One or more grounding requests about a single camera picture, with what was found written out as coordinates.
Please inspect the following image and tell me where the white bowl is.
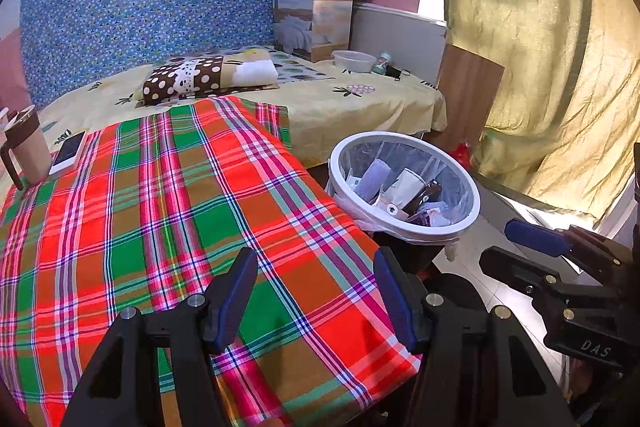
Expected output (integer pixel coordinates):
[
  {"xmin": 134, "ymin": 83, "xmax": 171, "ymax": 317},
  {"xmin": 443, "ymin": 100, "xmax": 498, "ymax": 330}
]
[{"xmin": 332, "ymin": 50, "xmax": 377, "ymax": 74}]

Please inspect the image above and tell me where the yellow curtain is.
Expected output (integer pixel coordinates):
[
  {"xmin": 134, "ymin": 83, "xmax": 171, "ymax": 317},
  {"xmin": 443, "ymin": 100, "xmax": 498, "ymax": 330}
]
[{"xmin": 430, "ymin": 0, "xmax": 640, "ymax": 228}]

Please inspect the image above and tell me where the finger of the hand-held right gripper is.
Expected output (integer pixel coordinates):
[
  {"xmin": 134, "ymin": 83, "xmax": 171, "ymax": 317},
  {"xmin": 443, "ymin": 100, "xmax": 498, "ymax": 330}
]
[
  {"xmin": 504, "ymin": 217, "xmax": 632, "ymax": 281},
  {"xmin": 478, "ymin": 245, "xmax": 577, "ymax": 314}
]

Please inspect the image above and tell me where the brown beige mug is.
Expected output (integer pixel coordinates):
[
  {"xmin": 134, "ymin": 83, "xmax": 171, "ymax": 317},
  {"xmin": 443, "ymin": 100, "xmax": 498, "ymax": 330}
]
[{"xmin": 0, "ymin": 106, "xmax": 52, "ymax": 190}]

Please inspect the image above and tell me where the white smartphone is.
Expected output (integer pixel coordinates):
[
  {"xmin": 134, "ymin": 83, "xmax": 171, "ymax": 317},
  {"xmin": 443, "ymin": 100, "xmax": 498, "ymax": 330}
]
[{"xmin": 48, "ymin": 130, "xmax": 87, "ymax": 176}]

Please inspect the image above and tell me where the clear plastic bin liner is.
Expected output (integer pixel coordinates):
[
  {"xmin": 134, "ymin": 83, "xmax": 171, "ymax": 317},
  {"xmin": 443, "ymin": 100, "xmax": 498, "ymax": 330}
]
[{"xmin": 325, "ymin": 142, "xmax": 476, "ymax": 263}]

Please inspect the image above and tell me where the blue floral headboard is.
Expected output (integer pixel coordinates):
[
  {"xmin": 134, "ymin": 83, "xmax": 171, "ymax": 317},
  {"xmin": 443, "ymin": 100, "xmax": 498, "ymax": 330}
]
[{"xmin": 19, "ymin": 0, "xmax": 321, "ymax": 108}]

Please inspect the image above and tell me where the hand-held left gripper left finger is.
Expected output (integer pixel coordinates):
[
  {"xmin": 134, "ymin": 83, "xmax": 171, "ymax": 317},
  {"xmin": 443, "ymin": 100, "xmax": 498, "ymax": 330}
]
[{"xmin": 61, "ymin": 247, "xmax": 259, "ymax": 427}]

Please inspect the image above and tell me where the white board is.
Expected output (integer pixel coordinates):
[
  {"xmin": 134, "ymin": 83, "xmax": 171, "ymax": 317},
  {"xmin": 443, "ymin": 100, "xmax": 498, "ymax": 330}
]
[{"xmin": 350, "ymin": 2, "xmax": 447, "ymax": 85}]

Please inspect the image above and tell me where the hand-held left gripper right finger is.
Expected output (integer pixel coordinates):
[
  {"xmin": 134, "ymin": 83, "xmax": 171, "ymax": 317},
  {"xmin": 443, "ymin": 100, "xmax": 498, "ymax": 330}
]
[{"xmin": 372, "ymin": 247, "xmax": 576, "ymax": 427}]

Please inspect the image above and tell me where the wooden board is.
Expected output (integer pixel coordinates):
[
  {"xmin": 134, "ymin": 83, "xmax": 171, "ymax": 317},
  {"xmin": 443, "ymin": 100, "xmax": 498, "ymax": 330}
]
[{"xmin": 436, "ymin": 43, "xmax": 505, "ymax": 153}]

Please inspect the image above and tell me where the quilt packaging box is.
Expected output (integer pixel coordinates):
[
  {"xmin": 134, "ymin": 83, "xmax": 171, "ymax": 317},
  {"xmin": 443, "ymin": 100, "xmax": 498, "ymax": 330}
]
[{"xmin": 271, "ymin": 0, "xmax": 355, "ymax": 63}]

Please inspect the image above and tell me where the white trash bin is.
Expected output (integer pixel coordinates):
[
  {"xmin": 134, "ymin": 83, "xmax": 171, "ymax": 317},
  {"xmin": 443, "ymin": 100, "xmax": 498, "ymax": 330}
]
[{"xmin": 327, "ymin": 132, "xmax": 482, "ymax": 243}]

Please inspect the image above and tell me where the yellow printed bed sheet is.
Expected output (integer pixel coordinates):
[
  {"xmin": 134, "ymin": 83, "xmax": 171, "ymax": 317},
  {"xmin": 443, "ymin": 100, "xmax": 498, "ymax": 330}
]
[{"xmin": 0, "ymin": 44, "xmax": 447, "ymax": 168}]

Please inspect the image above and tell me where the colourful plaid cloth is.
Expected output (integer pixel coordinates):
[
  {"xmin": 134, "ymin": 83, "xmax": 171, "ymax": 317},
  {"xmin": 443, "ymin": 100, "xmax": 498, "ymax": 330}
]
[{"xmin": 0, "ymin": 97, "xmax": 421, "ymax": 427}]

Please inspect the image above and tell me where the brown coffee sachet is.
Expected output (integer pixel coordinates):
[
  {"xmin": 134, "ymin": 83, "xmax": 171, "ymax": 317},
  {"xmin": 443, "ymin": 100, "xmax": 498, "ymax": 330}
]
[{"xmin": 415, "ymin": 182, "xmax": 443, "ymax": 213}]

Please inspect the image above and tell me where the brown polka dot pillow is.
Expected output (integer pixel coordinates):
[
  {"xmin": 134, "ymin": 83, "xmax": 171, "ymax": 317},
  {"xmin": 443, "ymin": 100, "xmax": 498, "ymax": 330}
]
[{"xmin": 136, "ymin": 50, "xmax": 279, "ymax": 106}]

